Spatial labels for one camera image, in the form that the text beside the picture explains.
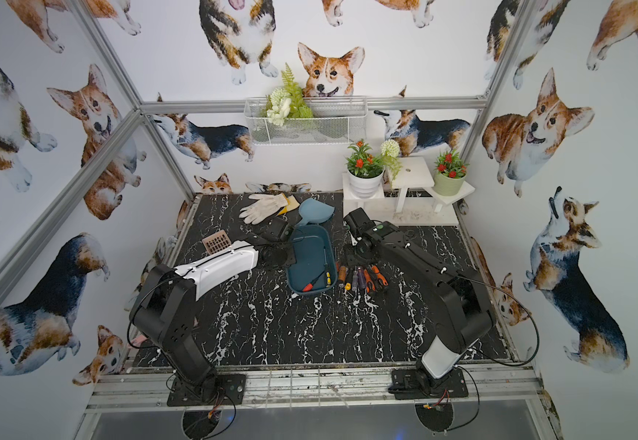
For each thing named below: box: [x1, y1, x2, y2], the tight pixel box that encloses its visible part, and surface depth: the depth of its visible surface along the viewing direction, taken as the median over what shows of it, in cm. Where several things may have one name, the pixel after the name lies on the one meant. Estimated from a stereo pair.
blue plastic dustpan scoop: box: [296, 198, 336, 228], surface depth 117 cm
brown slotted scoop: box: [201, 229, 232, 255], surface depth 108 cm
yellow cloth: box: [276, 192, 300, 217], surface depth 119 cm
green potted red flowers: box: [433, 149, 470, 197], surface depth 95 cm
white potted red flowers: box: [344, 138, 403, 200], surface depth 92 cm
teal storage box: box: [286, 224, 339, 295], surface depth 97 cm
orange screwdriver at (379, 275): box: [371, 264, 390, 286], surface depth 96 cm
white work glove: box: [238, 192, 288, 225], surface depth 116 cm
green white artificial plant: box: [260, 62, 314, 127], surface depth 82 cm
